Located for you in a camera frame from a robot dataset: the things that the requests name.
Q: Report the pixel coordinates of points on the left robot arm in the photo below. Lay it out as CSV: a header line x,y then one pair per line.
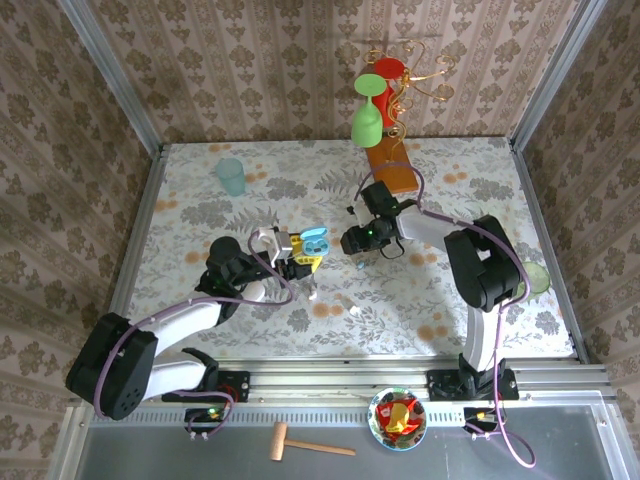
x,y
180,320

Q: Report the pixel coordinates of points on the green wine glass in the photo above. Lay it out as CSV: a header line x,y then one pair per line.
x,y
367,125

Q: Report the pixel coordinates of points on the teal textured plastic cup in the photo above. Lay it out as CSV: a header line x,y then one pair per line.
x,y
231,177

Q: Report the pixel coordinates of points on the red wine glass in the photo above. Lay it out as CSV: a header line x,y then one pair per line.
x,y
387,67

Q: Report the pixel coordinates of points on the perforated metal strip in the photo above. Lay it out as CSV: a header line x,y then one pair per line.
x,y
310,415

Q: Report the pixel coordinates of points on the small black control board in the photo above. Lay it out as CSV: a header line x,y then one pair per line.
x,y
480,416
205,415

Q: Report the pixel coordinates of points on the red snack packet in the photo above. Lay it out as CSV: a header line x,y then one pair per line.
x,y
384,411

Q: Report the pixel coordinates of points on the pale green round plate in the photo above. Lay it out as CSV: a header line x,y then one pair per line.
x,y
537,277

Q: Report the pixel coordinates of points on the yellow snack packet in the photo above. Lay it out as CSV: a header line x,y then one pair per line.
x,y
397,415

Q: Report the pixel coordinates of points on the wooden mallet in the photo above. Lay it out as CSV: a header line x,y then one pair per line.
x,y
278,440

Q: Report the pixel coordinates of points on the patterned round bowl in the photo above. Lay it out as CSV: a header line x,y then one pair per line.
x,y
400,444

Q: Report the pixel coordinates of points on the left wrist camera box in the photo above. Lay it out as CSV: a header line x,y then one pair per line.
x,y
280,245

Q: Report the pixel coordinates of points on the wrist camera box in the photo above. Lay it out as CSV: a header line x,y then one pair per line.
x,y
362,214
280,245

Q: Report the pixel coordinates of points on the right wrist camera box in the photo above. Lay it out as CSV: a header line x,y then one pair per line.
x,y
362,214

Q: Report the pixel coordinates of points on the aluminium table side rail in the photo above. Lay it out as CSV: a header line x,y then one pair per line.
x,y
539,220
142,220

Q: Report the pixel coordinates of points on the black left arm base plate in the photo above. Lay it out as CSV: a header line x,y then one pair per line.
x,y
235,385

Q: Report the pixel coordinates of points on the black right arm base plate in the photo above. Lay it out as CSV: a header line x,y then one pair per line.
x,y
440,385

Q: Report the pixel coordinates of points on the aluminium frame post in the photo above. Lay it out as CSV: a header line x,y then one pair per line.
x,y
553,75
114,75

